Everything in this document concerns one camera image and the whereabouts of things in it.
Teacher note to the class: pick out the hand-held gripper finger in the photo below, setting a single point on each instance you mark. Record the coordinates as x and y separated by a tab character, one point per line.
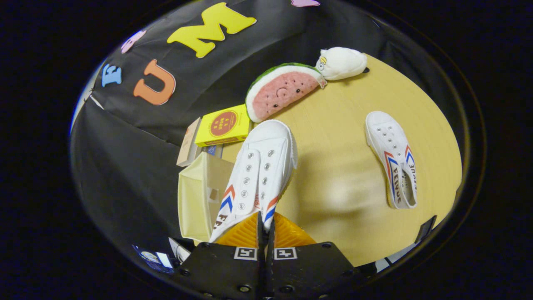
261	271
271	271

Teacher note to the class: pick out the beige cardboard storage box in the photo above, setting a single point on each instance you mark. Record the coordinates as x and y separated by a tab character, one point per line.
195	196

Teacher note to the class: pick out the white canvas shoe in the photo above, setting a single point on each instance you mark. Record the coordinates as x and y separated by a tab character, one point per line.
266	162
389	146

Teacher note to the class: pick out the blue printed object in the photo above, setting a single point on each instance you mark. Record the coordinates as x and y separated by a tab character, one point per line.
152	258

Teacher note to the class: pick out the blue book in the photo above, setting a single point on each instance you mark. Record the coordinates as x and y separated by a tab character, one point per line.
213	150

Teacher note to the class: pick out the yellow book with red circle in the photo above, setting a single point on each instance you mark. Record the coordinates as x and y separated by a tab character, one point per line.
222	125

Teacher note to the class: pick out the black rectangular object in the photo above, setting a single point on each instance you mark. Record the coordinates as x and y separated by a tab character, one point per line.
425	229

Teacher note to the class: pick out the watermelon slice plush toy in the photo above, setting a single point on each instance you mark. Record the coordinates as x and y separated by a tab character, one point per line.
283	91

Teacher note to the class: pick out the white plush toy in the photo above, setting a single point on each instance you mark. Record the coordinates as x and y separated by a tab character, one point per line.
343	62

